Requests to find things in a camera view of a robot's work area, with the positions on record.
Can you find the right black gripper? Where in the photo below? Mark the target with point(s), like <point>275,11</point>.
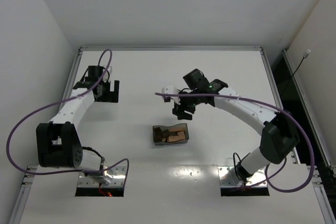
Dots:
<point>184,105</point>

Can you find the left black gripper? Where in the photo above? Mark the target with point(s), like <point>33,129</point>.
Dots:
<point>105,93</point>

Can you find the smoky transparent plastic bin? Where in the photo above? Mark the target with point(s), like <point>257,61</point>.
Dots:
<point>174,128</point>

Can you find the thick light wood block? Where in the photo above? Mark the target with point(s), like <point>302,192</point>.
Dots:
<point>173,138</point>

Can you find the long wood block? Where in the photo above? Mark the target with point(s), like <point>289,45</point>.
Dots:
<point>183,135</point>

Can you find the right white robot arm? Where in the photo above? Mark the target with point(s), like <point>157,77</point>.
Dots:
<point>278,135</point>

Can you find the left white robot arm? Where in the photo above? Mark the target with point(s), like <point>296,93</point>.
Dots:
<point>58,143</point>

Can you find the dark brown arch block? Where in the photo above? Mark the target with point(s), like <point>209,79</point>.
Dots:
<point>157,135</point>

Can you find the dark brown wood cube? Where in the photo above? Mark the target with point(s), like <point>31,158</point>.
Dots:
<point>166,133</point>

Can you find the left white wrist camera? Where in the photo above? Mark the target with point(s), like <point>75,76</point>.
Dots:
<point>107,76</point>

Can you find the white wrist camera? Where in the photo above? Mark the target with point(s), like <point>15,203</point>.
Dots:
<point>107,76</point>
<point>171,90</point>

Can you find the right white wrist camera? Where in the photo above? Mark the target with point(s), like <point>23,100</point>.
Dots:
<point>171,90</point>

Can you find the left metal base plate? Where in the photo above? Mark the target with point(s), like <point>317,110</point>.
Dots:
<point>112,178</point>

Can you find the black wall cable white plug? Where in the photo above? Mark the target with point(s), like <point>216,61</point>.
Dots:
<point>304,56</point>

